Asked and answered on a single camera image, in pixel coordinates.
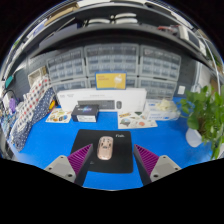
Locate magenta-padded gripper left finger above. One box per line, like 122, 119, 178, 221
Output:
43, 143, 95, 187

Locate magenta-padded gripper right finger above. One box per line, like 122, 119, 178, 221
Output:
133, 143, 183, 187

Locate black mouse pad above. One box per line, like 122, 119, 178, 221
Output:
70, 128, 134, 174

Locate colourful sticker sheet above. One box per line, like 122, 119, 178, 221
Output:
45, 107, 74, 124
117, 110, 159, 130

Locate white box with blue print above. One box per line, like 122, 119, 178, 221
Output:
143, 98, 182, 122

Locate small black labelled box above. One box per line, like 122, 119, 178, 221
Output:
70, 104, 100, 123

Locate navy white-dotted cloth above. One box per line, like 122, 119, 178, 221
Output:
9, 87, 57, 153

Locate green potted plant white pot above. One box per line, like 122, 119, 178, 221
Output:
179, 84, 224, 161

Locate red white checkered cloth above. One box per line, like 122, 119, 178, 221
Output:
14, 74, 51, 134

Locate long white keyboard box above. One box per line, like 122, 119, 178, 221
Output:
56, 87, 148, 113

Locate clear small-parts drawer cabinet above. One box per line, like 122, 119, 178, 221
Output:
137, 77, 178, 100
51, 78, 89, 94
139, 44, 182, 81
46, 47, 87, 83
87, 75, 139, 89
83, 43, 140, 77

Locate beige plastic basket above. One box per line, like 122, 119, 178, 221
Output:
27, 65, 48, 88

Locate yellow card box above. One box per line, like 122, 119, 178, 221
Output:
95, 71, 128, 91

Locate white metal shelf rack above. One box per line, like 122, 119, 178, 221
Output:
196, 29, 224, 94

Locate dark wall shelf unit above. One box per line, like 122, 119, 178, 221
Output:
3, 0, 218, 68

